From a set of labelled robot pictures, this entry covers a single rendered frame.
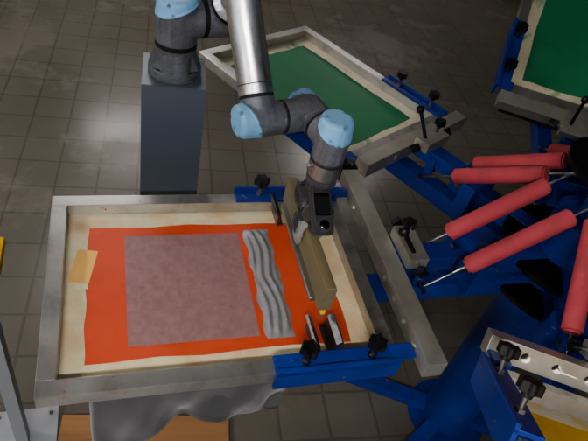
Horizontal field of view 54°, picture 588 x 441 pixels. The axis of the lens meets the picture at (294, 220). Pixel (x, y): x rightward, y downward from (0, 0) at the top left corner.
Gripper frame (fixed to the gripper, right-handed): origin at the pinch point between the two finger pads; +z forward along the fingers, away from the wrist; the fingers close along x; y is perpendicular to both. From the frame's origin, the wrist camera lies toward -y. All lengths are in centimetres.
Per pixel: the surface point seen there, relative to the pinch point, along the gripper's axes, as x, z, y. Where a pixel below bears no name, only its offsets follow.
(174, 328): 32.4, 13.4, -13.3
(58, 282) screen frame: 58, 10, -1
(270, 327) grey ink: 10.1, 12.8, -15.6
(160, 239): 33.7, 13.5, 15.2
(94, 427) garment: 51, 39, -22
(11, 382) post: 76, 68, 10
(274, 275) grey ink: 5.8, 13.1, 0.7
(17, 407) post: 76, 83, 9
